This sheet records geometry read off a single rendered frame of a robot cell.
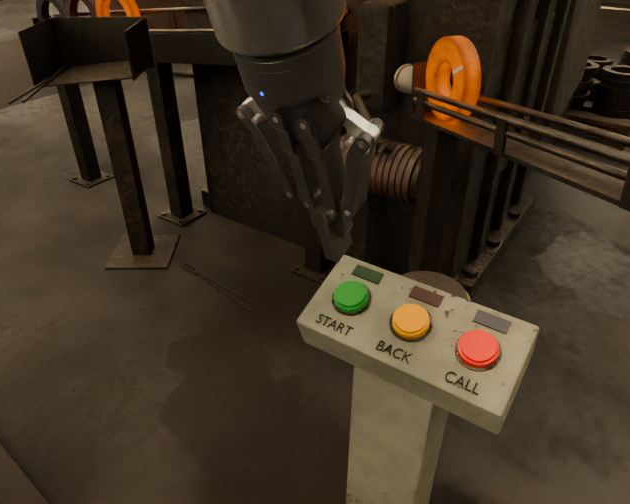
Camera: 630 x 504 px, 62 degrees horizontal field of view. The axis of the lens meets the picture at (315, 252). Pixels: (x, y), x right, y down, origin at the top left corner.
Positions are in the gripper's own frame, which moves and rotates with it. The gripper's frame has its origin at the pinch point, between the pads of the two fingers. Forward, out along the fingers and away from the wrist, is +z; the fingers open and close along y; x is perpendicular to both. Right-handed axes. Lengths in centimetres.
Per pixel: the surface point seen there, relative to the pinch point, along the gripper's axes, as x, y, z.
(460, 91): -51, 8, 20
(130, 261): -18, 106, 82
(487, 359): 0.8, -16.2, 11.6
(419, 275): -15.5, -0.5, 26.7
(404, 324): 0.8, -7.2, 11.6
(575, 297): -77, -19, 104
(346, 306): 1.4, -0.3, 11.7
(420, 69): -59, 20, 22
